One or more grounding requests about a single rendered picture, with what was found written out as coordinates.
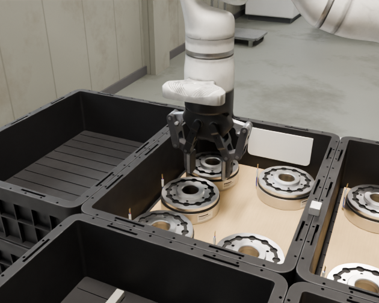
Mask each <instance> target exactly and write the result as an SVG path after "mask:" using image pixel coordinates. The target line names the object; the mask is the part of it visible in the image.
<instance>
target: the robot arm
mask: <svg viewBox="0 0 379 303"><path fill-rule="evenodd" d="M291 1H292V2H293V4H294V5H295V7H296V8H297V10H298V11H299V13H300V14H301V15H302V17H303V18H304V20H305V21H306V22H307V23H308V24H309V25H311V26H313V27H315V28H319V29H321V30H323V31H326V32H329V33H331V34H334V35H338V36H340V37H345V38H351V39H355V40H366V41H374V42H377V43H379V0H291ZM180 3H181V6H182V11H183V18H184V21H185V65H184V80H181V81H168V82H166V83H165V84H164V85H163V86H162V96H163V97H164V98H166V99H171V100H178V101H183V102H185V110H184V112H179V111H178V110H177V109H175V110H174V111H172V112H171V113H170V114H168V115H167V123H168V128H169V131H170V136H171V141H172V145H173V147H174V148H179V149H181V150H182V151H183V152H184V167H185V169H187V173H190V174H192V173H193V171H194V170H195V168H196V150H195V149H194V146H195V144H196V142H197V140H198V139H200V140H204V139H206V140H208V141H210V142H214V143H215V145H216V146H217V149H218V150H219V151H220V153H221V156H222V158H223V160H222V161H221V180H223V181H226V180H227V178H229V177H230V175H231V174H232V172H233V160H236V161H239V160H240V159H241V158H242V156H243V155H244V153H245V151H246V148H247V144H248V140H249V137H250V134H251V130H252V127H253V124H252V122H250V121H247V122H246V123H243V122H241V121H238V120H236V118H235V116H234V114H233V99H234V84H235V62H234V39H235V19H234V16H233V14H232V13H230V12H228V11H226V10H222V9H219V8H215V7H211V6H210V5H207V4H206V3H204V1H203V0H180ZM183 121H185V123H186V124H187V126H188V127H189V129H190V132H189V134H188V136H187V138H186V139H185V136H184V132H183V127H182V123H183ZM231 128H235V130H236V136H238V137H239V138H238V142H237V145H236V149H233V146H232V143H231V137H230V134H229V130H231Z"/></svg>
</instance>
